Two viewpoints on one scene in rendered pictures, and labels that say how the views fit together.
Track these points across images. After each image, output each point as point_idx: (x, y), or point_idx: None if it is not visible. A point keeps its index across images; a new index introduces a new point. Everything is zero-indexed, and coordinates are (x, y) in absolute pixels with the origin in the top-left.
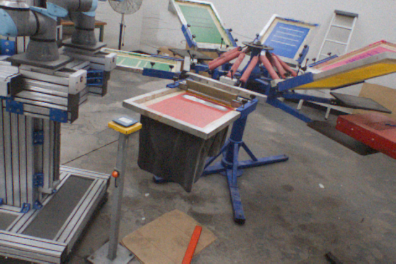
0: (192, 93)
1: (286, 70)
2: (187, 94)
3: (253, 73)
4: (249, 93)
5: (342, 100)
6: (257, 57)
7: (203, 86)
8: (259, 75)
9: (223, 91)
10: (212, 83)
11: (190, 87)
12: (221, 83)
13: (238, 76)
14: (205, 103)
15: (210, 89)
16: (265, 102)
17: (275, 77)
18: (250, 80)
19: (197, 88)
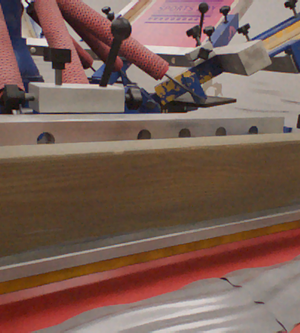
0: (33, 282)
1: (102, 47)
2: (2, 331)
3: (30, 72)
4: (229, 120)
5: (180, 100)
6: (55, 0)
7: (146, 163)
8: (43, 79)
9: (295, 140)
10: (25, 139)
11: (5, 233)
12: (76, 117)
13: None
14: (295, 307)
15: (214, 169)
16: None
17: (153, 58)
18: None
19: (85, 213)
